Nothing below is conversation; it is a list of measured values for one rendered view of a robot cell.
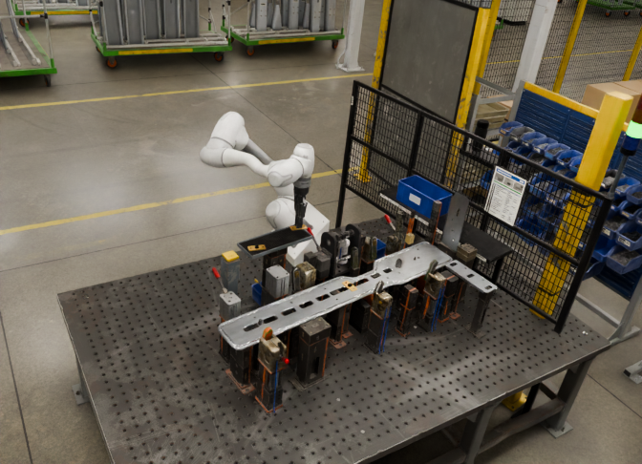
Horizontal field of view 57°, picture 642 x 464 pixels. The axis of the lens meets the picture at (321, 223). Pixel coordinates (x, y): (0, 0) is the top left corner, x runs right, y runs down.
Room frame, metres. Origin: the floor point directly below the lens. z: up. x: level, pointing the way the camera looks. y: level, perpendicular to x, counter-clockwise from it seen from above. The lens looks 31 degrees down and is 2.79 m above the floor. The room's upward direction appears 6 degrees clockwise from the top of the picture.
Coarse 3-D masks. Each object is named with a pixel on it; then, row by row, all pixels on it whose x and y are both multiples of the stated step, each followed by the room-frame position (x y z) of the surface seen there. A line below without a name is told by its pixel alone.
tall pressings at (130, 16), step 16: (112, 0) 8.53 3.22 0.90; (128, 0) 8.64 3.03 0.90; (144, 0) 8.98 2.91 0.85; (160, 0) 9.34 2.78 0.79; (176, 0) 9.19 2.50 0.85; (192, 0) 9.36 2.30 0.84; (112, 16) 8.51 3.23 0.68; (128, 16) 8.62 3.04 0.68; (144, 16) 8.90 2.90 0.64; (160, 16) 9.25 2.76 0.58; (176, 16) 9.18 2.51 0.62; (192, 16) 9.34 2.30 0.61; (112, 32) 8.48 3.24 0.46; (128, 32) 8.54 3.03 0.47; (144, 32) 9.17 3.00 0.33; (176, 32) 9.17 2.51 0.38; (192, 32) 9.32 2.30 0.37
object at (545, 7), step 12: (540, 0) 6.71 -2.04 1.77; (552, 0) 6.67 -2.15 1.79; (540, 12) 6.68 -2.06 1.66; (552, 12) 6.70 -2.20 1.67; (540, 24) 6.64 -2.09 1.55; (528, 36) 6.73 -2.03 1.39; (540, 36) 6.65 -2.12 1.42; (528, 48) 6.70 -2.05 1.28; (540, 48) 6.68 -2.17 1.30; (528, 60) 6.66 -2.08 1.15; (540, 60) 6.71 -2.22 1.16; (528, 72) 6.64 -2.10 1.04; (516, 84) 6.73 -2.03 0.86
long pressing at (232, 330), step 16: (400, 256) 2.72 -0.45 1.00; (416, 256) 2.74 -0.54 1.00; (432, 256) 2.76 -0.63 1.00; (448, 256) 2.78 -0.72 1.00; (368, 272) 2.53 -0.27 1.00; (384, 272) 2.55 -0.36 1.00; (400, 272) 2.57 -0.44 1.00; (416, 272) 2.59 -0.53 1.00; (320, 288) 2.36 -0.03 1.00; (336, 288) 2.37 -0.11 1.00; (368, 288) 2.40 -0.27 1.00; (272, 304) 2.19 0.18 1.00; (288, 304) 2.21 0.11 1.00; (320, 304) 2.24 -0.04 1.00; (336, 304) 2.25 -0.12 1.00; (240, 320) 2.06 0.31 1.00; (256, 320) 2.07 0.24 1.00; (288, 320) 2.09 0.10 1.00; (304, 320) 2.11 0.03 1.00; (224, 336) 1.95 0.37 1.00; (240, 336) 1.95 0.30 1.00; (256, 336) 1.97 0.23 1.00
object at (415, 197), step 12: (408, 180) 3.39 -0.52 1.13; (420, 180) 3.40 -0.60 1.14; (408, 192) 3.26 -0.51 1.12; (420, 192) 3.39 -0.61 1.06; (432, 192) 3.33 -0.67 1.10; (444, 192) 3.26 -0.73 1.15; (408, 204) 3.25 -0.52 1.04; (420, 204) 3.18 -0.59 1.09; (432, 204) 3.12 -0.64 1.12; (444, 204) 3.18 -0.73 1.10
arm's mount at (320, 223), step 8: (312, 208) 3.20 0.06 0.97; (312, 216) 3.15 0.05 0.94; (320, 216) 3.13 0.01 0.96; (312, 224) 3.10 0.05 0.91; (320, 224) 3.07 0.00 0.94; (328, 224) 3.07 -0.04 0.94; (312, 232) 3.05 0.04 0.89; (320, 232) 3.04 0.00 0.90; (312, 240) 3.01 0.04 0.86; (320, 240) 3.04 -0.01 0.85; (288, 248) 3.02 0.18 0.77; (296, 248) 3.00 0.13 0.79; (304, 248) 2.97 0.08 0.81; (312, 248) 3.01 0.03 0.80; (288, 256) 3.00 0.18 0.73; (296, 256) 2.95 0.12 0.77; (296, 264) 2.95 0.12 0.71
